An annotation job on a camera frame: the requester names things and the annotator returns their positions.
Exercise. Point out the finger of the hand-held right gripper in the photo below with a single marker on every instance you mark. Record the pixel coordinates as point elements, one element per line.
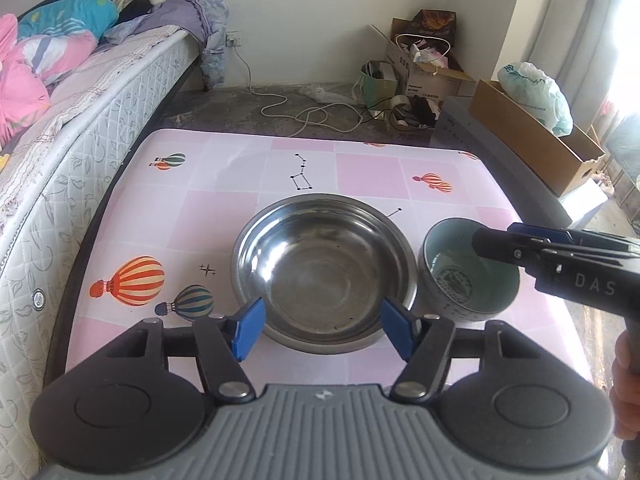
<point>550,235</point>
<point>500,247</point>

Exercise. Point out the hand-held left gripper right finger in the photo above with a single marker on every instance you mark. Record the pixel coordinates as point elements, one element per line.
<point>397,330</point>

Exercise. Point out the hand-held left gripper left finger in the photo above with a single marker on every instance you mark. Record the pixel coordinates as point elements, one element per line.
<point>250,327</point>

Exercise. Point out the pale green ceramic bowl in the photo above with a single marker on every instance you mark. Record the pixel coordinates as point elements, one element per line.
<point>450,280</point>

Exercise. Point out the large stainless steel bowl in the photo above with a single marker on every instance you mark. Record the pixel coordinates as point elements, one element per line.
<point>325,270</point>

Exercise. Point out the person's right hand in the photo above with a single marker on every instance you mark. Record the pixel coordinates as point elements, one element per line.
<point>627,390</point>

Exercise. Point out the brown cardboard tray box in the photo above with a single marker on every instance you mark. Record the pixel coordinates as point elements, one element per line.
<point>540,145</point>

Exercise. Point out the white green plastic bag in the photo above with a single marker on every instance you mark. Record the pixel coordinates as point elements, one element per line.
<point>535,95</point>

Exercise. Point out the small low cardboard box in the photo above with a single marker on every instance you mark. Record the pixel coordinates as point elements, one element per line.
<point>400,127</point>

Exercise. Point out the pink checked printed tablecloth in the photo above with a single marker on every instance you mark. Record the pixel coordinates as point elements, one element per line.
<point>350,170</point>

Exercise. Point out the tape roll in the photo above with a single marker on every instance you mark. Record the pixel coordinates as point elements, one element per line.
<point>396,102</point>

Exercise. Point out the open white cardboard box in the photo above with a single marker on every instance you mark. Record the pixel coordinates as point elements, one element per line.
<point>415,72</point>

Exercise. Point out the green paper bag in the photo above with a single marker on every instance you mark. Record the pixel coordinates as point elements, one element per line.
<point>377,92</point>

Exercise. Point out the white curtain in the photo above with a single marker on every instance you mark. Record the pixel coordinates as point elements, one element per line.
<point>565,10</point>

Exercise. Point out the white quilted mattress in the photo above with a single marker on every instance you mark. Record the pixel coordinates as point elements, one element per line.
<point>75,185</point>

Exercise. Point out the dark printed paper bag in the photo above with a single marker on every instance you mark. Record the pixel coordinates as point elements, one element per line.
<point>435,22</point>

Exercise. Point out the crumpled white plastic scrap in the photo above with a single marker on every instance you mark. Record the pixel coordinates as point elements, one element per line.
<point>316,94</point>

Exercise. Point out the light purple cloth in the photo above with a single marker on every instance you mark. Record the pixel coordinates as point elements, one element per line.
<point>185,15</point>

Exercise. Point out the pink quilt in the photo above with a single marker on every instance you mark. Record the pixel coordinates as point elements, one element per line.
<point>25,90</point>

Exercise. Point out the black cloth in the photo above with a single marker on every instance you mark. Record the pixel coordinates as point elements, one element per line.
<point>135,10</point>

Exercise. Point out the blue printed quilt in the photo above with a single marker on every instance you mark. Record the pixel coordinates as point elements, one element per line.
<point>70,17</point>

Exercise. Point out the white wall socket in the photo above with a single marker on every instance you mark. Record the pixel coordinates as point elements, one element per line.
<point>235,39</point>

